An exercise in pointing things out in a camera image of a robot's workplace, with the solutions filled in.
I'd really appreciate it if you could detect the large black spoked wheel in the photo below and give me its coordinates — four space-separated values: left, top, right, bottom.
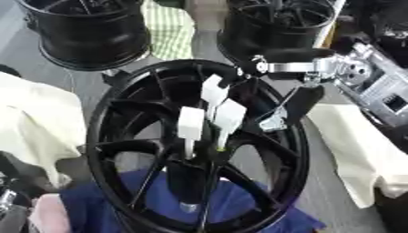
84 58 312 233

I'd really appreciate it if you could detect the black wheel rim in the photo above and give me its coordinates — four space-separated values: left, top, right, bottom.
215 0 340 66
14 0 153 73

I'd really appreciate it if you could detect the blue cloth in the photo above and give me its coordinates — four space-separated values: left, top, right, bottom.
57 168 327 233

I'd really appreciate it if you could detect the pink cloth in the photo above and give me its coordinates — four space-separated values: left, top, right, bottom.
26 193 74 233

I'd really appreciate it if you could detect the green white checked cloth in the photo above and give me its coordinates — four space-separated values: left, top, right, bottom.
138 0 197 61

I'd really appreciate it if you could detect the cream cloth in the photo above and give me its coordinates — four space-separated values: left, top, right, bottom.
0 70 88 189
306 103 408 209

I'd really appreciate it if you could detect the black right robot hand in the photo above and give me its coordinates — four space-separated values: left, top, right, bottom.
218 46 342 134

